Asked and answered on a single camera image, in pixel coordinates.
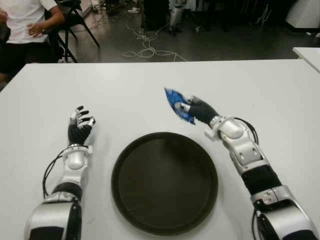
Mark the person in white shirt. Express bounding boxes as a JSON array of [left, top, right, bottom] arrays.
[[0, 0, 66, 81]]

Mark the white cabinet with black base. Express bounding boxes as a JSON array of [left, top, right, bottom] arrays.
[[284, 0, 320, 32]]

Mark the black folding chair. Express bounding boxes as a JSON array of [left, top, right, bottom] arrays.
[[42, 0, 101, 63]]

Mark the black wheeled chair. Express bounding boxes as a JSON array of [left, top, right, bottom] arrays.
[[186, 0, 231, 33]]

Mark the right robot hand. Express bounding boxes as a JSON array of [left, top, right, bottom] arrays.
[[174, 95, 221, 126]]

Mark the silver humanoid robot leg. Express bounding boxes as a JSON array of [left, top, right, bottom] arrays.
[[167, 0, 187, 36]]

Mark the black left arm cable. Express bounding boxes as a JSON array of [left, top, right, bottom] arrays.
[[42, 148, 68, 198]]

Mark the round brown tray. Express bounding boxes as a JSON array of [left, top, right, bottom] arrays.
[[111, 131, 220, 236]]

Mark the blue Oreo package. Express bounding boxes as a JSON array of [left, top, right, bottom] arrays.
[[164, 86, 197, 126]]

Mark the folded metal stand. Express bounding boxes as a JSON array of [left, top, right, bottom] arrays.
[[254, 2, 273, 26]]

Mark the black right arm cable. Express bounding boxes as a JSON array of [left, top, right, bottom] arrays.
[[234, 117, 260, 147]]

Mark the white side table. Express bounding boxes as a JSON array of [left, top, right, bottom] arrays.
[[292, 46, 320, 75]]

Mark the white floor cable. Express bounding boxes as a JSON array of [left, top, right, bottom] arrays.
[[121, 17, 188, 62]]

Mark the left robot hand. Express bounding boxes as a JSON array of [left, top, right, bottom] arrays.
[[67, 105, 97, 146]]

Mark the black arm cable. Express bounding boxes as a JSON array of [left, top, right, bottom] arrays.
[[42, 148, 68, 198], [234, 117, 260, 147]]

